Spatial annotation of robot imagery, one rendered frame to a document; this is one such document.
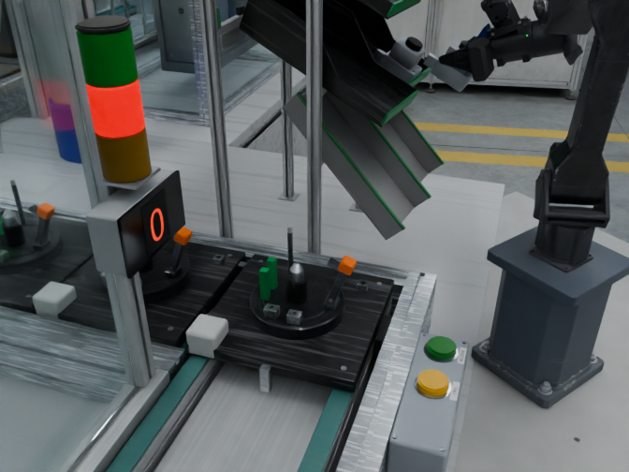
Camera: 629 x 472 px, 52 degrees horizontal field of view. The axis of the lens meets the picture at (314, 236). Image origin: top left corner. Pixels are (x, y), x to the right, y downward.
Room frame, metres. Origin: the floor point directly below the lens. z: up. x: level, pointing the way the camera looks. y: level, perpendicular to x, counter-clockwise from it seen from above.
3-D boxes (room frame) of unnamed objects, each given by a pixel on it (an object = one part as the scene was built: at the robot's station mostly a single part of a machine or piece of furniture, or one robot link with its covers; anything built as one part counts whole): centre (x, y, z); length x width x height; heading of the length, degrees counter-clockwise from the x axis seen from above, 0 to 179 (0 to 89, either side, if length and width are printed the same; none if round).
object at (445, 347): (0.68, -0.17, 0.96); 0.04 x 0.04 x 0.02
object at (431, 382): (0.61, -0.15, 0.96); 0.04 x 0.04 x 0.02
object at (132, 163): (0.62, 0.20, 1.28); 0.05 x 0.05 x 0.05
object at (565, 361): (0.76, -0.35, 0.96); 0.15 x 0.15 x 0.20; 36
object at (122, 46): (0.62, 0.20, 1.38); 0.05 x 0.05 x 0.05
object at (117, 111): (0.62, 0.20, 1.33); 0.05 x 0.05 x 0.05
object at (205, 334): (0.70, 0.15, 0.97); 0.05 x 0.05 x 0.04; 72
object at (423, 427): (0.61, -0.15, 0.93); 0.21 x 0.07 x 0.06; 162
